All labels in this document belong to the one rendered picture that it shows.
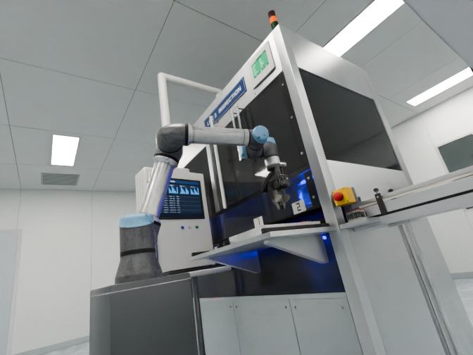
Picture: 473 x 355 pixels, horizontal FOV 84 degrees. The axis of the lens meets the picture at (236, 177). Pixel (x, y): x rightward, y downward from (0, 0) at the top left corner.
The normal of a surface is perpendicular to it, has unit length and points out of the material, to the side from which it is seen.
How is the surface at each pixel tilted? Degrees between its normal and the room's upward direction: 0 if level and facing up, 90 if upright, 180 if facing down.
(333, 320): 90
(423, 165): 90
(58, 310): 90
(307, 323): 90
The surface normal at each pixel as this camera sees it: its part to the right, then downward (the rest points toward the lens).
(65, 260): 0.55, -0.36
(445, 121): -0.82, -0.05
